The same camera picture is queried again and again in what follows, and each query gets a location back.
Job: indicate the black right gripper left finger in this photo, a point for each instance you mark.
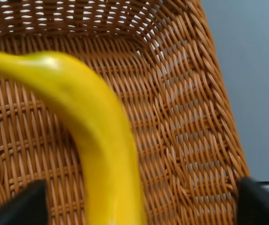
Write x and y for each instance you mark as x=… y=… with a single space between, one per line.
x=29 y=207

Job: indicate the yellow banana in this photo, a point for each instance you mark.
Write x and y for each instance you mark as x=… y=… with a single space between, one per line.
x=98 y=123

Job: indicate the brown wicker basket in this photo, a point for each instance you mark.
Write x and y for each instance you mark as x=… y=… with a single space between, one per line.
x=160 y=59

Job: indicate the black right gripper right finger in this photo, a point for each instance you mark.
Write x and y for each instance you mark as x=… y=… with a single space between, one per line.
x=253 y=203

